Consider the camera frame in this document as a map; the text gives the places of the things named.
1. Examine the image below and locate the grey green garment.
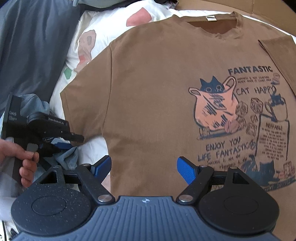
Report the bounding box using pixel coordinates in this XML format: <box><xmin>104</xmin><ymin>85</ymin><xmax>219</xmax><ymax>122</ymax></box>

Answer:
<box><xmin>1</xmin><ymin>94</ymin><xmax>84</xmax><ymax>221</ymax></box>

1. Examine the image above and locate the cream bear print blanket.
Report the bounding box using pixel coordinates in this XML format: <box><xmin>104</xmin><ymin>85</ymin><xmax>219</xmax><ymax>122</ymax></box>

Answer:
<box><xmin>0</xmin><ymin>0</ymin><xmax>296</xmax><ymax>241</ymax></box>

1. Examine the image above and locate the black cloth under neck pillow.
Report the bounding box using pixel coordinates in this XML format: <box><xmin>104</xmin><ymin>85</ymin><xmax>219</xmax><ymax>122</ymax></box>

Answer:
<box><xmin>78</xmin><ymin>1</ymin><xmax>179</xmax><ymax>11</ymax></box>

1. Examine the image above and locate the flattened brown cardboard box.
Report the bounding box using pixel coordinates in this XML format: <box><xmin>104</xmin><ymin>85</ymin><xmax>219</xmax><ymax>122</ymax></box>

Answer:
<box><xmin>177</xmin><ymin>0</ymin><xmax>295</xmax><ymax>35</ymax></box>

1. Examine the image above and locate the dark grey pillow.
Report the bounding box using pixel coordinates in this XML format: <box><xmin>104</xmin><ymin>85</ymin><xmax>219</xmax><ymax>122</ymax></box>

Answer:
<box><xmin>1</xmin><ymin>1</ymin><xmax>84</xmax><ymax>111</ymax></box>

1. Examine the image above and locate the grey neck pillow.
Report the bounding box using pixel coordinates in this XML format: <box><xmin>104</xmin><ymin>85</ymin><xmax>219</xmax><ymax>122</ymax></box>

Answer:
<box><xmin>72</xmin><ymin>0</ymin><xmax>125</xmax><ymax>9</ymax></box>

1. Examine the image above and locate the brown printed t-shirt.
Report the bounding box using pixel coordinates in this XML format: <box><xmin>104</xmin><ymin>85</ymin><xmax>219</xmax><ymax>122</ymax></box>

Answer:
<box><xmin>60</xmin><ymin>11</ymin><xmax>296</xmax><ymax>197</ymax></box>

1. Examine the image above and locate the person's left hand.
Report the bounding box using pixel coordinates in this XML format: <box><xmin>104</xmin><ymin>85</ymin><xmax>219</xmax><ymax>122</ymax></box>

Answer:
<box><xmin>1</xmin><ymin>139</ymin><xmax>39</xmax><ymax>188</ymax></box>

